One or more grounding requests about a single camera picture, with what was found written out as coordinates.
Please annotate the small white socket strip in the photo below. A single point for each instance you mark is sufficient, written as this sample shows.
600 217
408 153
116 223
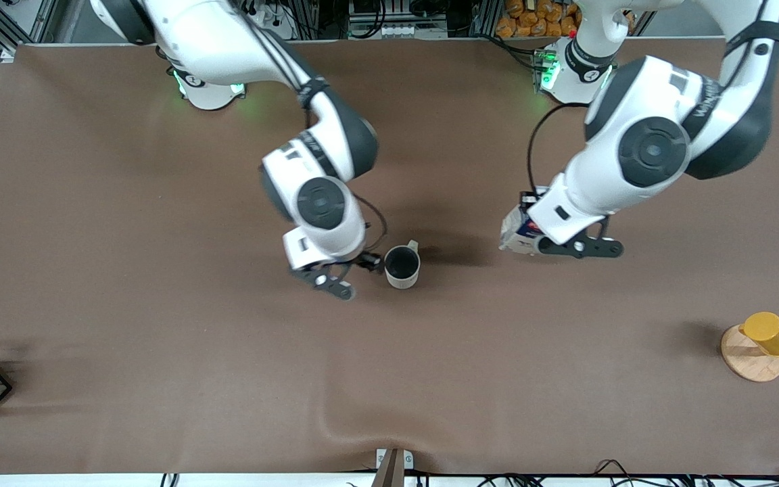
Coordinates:
399 30

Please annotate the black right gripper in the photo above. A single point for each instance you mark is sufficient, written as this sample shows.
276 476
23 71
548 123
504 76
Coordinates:
367 258

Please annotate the yellow plastic cup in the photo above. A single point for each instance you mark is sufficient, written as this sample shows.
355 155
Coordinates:
771 333

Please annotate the brown table mat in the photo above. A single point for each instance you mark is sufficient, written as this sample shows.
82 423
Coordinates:
159 270

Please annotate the bag of orange bread rolls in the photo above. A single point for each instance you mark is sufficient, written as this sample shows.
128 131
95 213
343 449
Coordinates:
531 20

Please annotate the blue milk carton green cap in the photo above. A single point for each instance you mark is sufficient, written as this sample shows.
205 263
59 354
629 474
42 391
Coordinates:
514 233

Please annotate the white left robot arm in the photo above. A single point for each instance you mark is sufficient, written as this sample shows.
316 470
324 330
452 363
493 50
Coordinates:
653 149

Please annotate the round wooden cup stand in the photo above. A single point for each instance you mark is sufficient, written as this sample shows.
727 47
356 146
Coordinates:
751 365

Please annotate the white mug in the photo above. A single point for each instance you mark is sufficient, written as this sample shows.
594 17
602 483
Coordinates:
403 274

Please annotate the white power strip with plugs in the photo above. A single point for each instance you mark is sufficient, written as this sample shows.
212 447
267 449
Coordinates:
271 20

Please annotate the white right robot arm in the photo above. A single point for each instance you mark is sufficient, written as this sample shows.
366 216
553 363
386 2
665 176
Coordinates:
241 40

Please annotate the metal table clamp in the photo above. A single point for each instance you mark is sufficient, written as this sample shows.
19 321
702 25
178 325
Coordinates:
393 467

